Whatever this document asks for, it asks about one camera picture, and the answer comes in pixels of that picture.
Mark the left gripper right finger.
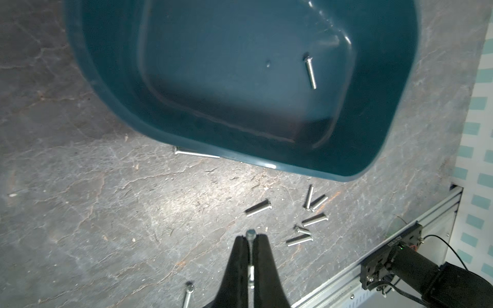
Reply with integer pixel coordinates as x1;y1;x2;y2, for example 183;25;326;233
253;234;290;308

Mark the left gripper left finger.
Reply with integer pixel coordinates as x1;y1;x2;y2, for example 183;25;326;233
206;236;249;308

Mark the silver screw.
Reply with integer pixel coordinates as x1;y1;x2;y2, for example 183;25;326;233
182;282;195;308
245;229;257;290
286;234;313;247
309;195;329;212
173;146;220;159
294;225;311;236
304;55;317;90
245;200;272;217
302;213;328;228
304;185;314;210

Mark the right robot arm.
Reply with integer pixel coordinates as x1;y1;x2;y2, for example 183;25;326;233
390;247;492;307

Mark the teal plastic storage box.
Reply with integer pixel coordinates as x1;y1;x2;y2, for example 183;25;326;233
64;1;419;182

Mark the aluminium front rail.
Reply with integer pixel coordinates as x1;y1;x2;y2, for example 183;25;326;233
294;186;463;307

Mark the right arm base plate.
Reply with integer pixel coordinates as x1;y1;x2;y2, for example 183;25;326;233
359;223;423;290

